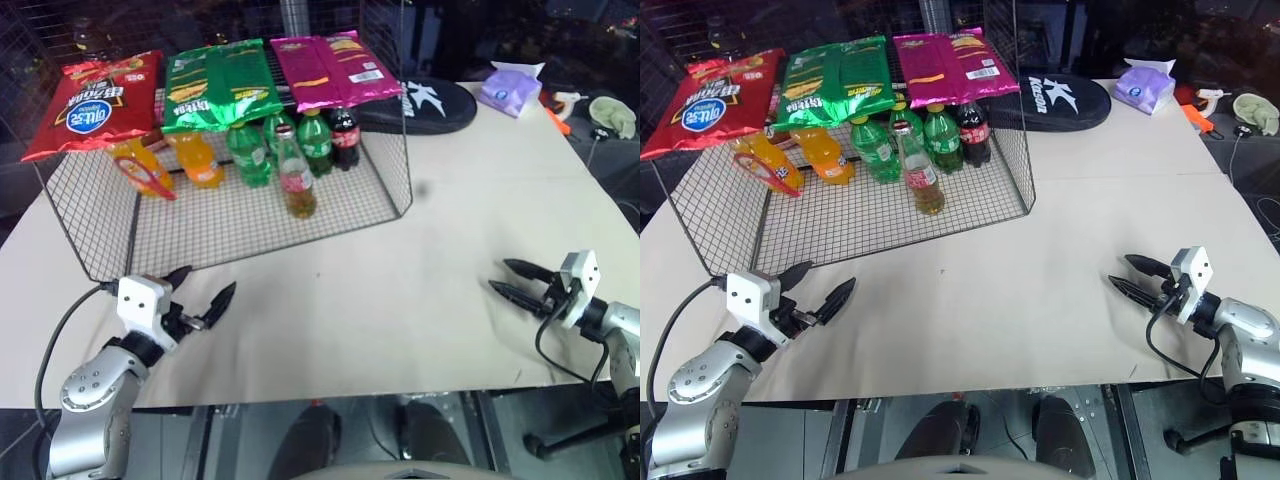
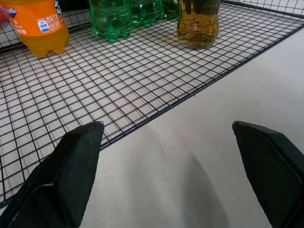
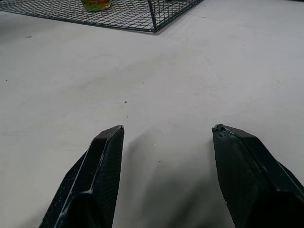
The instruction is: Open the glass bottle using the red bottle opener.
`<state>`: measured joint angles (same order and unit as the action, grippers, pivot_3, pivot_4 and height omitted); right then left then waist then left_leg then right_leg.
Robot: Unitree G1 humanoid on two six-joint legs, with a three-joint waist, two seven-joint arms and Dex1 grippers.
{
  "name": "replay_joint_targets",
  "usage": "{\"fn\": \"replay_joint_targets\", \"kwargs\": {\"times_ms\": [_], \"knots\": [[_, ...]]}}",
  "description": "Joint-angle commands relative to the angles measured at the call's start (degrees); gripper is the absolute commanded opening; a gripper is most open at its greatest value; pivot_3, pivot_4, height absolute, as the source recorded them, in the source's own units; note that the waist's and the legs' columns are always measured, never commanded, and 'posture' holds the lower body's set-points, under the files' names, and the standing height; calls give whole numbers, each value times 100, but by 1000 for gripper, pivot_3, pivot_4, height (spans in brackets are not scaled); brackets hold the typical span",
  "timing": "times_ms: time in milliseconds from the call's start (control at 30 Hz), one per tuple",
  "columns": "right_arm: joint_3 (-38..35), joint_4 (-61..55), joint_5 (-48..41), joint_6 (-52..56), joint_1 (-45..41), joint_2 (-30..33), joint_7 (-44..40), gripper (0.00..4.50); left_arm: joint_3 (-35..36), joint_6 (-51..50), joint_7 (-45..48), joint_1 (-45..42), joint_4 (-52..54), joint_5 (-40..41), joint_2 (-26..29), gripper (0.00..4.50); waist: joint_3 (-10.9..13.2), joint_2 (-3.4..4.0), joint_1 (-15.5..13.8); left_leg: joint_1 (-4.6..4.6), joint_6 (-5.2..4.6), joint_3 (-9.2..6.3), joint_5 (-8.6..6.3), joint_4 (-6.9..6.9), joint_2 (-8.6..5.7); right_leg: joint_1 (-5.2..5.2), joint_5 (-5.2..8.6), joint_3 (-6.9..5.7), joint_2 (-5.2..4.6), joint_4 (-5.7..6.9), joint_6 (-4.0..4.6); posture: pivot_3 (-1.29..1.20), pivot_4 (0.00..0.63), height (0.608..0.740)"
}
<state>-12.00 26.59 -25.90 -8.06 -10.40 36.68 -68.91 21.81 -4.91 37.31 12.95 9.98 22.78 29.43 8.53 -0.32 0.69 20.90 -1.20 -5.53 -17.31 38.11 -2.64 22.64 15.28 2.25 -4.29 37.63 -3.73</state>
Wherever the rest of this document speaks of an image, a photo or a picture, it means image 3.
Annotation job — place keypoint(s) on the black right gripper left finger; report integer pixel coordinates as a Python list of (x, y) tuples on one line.
[(95, 185)]

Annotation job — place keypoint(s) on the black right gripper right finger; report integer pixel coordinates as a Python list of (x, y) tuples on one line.
[(249, 185)]

